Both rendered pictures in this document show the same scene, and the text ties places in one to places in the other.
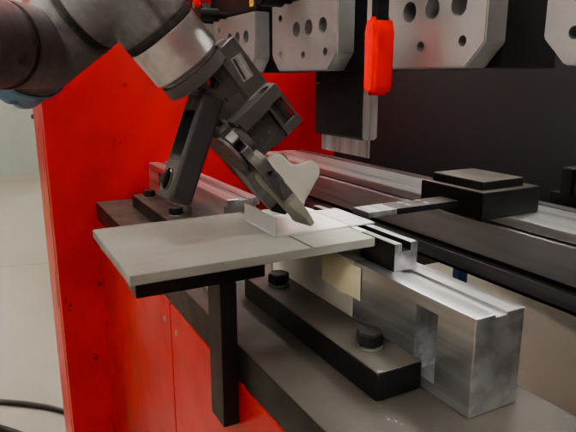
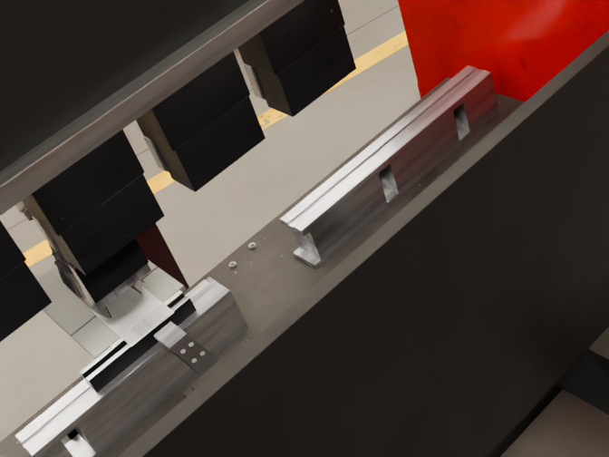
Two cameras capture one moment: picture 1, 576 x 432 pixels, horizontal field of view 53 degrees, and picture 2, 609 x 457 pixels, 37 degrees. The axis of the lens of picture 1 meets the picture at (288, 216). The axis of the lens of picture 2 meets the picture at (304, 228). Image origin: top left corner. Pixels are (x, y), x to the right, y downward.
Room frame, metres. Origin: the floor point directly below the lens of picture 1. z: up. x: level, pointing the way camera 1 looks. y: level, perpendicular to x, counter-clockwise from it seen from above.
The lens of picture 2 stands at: (0.97, -1.14, 1.95)
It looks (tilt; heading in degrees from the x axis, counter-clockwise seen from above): 39 degrees down; 90
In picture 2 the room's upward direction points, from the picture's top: 21 degrees counter-clockwise
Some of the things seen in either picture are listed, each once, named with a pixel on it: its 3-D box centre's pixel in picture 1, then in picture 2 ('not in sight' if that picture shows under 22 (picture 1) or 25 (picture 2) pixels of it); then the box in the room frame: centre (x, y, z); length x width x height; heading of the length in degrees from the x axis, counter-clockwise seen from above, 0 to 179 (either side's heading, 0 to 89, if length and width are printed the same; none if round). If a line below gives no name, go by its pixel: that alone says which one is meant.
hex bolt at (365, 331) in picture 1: (369, 338); not in sight; (0.53, -0.08, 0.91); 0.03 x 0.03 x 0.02
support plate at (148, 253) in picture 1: (230, 237); (101, 289); (0.61, 0.06, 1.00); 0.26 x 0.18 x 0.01; 118
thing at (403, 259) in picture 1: (351, 234); (139, 340); (0.66, -0.08, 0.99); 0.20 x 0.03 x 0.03; 28
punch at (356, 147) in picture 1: (345, 112); (112, 268); (0.68, -0.07, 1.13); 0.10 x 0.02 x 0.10; 28
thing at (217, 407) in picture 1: (200, 339); not in sight; (0.59, 0.10, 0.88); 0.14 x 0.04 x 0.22; 118
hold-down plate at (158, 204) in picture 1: (161, 212); not in sight; (1.18, 0.27, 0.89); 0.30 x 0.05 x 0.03; 28
